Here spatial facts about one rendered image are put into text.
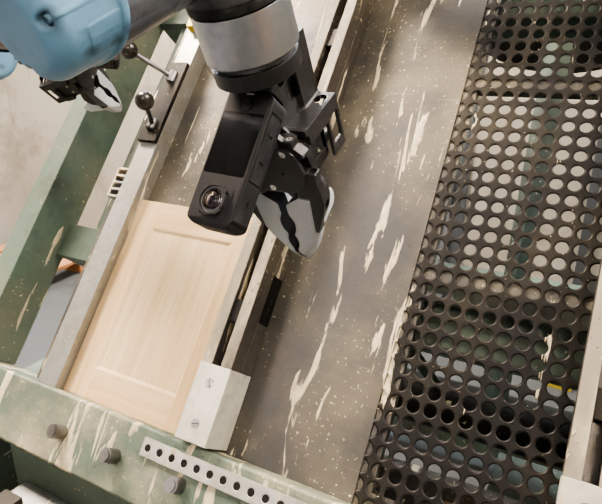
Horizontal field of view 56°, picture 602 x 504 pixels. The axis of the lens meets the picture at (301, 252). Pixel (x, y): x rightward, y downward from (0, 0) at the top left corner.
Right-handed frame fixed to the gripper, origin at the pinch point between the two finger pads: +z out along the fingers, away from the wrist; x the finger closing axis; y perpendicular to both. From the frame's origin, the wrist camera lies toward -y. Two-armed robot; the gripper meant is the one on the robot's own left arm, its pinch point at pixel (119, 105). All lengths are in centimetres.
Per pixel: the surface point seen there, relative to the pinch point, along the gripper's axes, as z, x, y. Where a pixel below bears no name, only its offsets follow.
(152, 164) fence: 9.2, 9.6, -2.5
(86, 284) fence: 8.1, 35.2, 9.9
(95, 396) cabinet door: 10, 57, 6
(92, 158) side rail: 14.1, -0.3, 19.4
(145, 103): -2.6, 4.1, -8.8
